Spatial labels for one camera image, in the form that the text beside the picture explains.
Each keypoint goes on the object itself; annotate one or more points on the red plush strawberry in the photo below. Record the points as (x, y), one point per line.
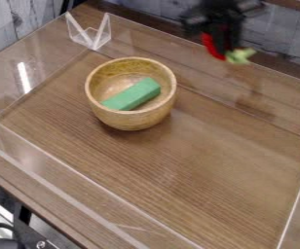
(233, 56)

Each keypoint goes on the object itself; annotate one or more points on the green rectangular block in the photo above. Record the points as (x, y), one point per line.
(134, 96)

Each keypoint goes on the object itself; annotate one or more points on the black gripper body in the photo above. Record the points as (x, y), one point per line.
(209, 11)

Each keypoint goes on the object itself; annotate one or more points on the clear acrylic corner bracket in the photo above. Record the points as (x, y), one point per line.
(93, 38)

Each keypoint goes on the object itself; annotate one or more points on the clear acrylic tray wall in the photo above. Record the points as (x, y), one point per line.
(208, 180)

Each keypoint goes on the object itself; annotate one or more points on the black table leg bracket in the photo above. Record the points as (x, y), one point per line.
(37, 233)

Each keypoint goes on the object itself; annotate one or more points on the wooden bowl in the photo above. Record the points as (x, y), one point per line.
(116, 76)

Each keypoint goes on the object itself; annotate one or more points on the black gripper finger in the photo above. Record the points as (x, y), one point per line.
(218, 30)
(235, 33)

